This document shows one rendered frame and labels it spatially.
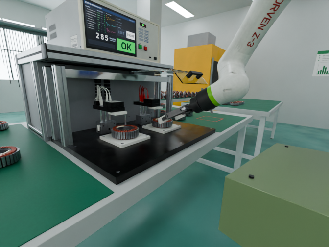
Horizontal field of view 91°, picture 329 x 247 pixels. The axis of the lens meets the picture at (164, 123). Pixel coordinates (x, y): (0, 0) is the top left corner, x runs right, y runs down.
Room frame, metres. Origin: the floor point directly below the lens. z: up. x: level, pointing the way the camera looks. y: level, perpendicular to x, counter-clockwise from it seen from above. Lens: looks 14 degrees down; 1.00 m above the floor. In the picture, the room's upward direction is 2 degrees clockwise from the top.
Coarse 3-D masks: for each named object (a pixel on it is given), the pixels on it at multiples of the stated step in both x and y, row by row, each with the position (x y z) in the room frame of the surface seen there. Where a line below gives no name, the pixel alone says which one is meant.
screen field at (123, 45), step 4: (120, 40) 0.80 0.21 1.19; (124, 40) 0.82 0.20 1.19; (120, 44) 0.80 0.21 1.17; (124, 44) 0.82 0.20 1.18; (128, 44) 0.84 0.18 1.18; (132, 44) 0.85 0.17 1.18; (120, 48) 0.80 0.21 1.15; (124, 48) 0.82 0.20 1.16; (128, 48) 0.83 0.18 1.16; (132, 48) 0.85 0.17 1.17; (132, 52) 0.85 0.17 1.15
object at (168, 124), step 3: (159, 117) 0.88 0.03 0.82; (153, 120) 0.82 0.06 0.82; (156, 120) 0.81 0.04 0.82; (168, 120) 0.82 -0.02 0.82; (171, 120) 0.83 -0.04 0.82; (153, 123) 0.81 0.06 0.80; (156, 123) 0.79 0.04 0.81; (162, 123) 0.79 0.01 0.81; (165, 123) 0.79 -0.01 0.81; (168, 123) 0.80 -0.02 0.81; (171, 123) 0.82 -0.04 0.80; (156, 126) 0.79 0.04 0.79; (159, 126) 0.79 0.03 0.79; (162, 126) 0.78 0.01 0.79; (165, 126) 0.79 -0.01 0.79; (168, 126) 0.80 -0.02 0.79
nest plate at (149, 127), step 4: (148, 124) 0.86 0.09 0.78; (172, 124) 0.87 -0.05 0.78; (144, 128) 0.82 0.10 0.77; (148, 128) 0.80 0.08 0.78; (152, 128) 0.78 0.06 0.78; (156, 128) 0.78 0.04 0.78; (160, 128) 0.79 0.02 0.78; (164, 128) 0.79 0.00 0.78; (168, 128) 0.79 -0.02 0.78; (172, 128) 0.79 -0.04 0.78; (176, 128) 0.82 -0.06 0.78; (160, 132) 0.75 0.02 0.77; (164, 132) 0.74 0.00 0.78
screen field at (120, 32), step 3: (117, 30) 0.79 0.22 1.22; (120, 30) 0.80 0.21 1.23; (123, 30) 0.81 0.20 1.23; (117, 33) 0.79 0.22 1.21; (120, 33) 0.80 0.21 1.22; (123, 33) 0.81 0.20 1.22; (126, 33) 0.83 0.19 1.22; (129, 33) 0.84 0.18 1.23; (132, 33) 0.85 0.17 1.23; (123, 36) 0.81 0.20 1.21; (126, 36) 0.83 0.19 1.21; (129, 36) 0.84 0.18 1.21; (132, 36) 0.85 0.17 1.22; (132, 39) 0.85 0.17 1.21
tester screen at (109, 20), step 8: (88, 8) 0.69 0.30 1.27; (96, 8) 0.72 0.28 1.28; (104, 8) 0.74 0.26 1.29; (88, 16) 0.69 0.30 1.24; (96, 16) 0.72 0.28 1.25; (104, 16) 0.74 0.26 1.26; (112, 16) 0.77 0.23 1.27; (120, 16) 0.80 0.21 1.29; (88, 24) 0.69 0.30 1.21; (96, 24) 0.71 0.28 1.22; (104, 24) 0.74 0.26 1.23; (112, 24) 0.77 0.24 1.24; (120, 24) 0.80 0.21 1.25; (128, 24) 0.84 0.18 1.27; (88, 32) 0.68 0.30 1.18; (104, 32) 0.74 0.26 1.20; (112, 32) 0.77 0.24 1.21; (88, 40) 0.68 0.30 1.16; (96, 40) 0.71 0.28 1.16; (112, 40) 0.77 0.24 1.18; (128, 40) 0.84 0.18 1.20; (104, 48) 0.74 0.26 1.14; (112, 48) 0.77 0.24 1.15
